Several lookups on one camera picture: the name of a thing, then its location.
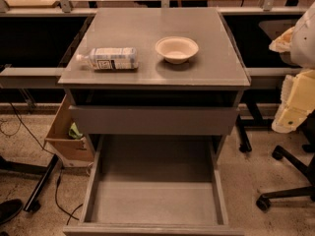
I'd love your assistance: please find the black floor cable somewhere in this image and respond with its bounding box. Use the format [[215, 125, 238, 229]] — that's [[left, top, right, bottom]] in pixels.
[[0, 101, 84, 226]]

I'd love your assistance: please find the open grey middle drawer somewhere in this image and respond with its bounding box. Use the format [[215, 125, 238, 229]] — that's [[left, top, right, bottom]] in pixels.
[[64, 135, 244, 236]]

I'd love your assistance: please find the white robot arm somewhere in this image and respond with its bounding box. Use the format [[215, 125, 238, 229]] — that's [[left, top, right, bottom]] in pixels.
[[269, 3, 315, 133]]

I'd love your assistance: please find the grey drawer cabinet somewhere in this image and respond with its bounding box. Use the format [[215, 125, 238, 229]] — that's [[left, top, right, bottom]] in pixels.
[[57, 7, 252, 236]]

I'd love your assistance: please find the white paper bowl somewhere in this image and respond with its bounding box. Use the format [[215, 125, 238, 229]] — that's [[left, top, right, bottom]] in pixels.
[[156, 36, 199, 64]]

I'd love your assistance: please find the blue plastic bottle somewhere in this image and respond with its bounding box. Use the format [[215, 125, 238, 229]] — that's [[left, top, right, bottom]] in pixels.
[[76, 47, 138, 70]]

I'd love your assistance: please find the black office chair base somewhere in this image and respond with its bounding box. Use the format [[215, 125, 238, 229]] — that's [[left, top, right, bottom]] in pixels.
[[255, 145, 315, 212]]

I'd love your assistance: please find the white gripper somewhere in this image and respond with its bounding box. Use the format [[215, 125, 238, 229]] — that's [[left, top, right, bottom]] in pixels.
[[269, 28, 315, 134]]

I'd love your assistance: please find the green cloth in box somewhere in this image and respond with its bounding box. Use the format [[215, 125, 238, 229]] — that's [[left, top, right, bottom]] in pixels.
[[68, 123, 84, 140]]

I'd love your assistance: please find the grey desk rail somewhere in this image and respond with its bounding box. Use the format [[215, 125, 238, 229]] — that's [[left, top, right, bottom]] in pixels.
[[247, 68, 301, 89], [0, 68, 64, 89]]

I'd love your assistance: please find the cardboard box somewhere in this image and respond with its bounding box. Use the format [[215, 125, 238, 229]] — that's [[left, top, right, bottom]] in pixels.
[[45, 97, 94, 167]]

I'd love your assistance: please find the black desk leg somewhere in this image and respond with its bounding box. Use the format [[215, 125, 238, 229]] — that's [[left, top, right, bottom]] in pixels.
[[24, 154, 59, 212]]

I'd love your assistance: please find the grey top drawer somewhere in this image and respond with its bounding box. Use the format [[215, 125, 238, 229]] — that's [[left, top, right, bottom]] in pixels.
[[69, 105, 238, 136]]

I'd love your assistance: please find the grey left desk rail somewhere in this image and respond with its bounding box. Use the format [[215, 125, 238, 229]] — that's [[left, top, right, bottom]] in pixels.
[[0, 68, 64, 89]]

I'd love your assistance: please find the grey right desk rail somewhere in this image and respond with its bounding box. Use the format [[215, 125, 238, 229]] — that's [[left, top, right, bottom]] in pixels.
[[247, 68, 301, 89]]

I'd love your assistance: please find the black shoe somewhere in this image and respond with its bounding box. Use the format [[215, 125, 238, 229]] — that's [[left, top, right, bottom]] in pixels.
[[0, 199, 23, 224]]

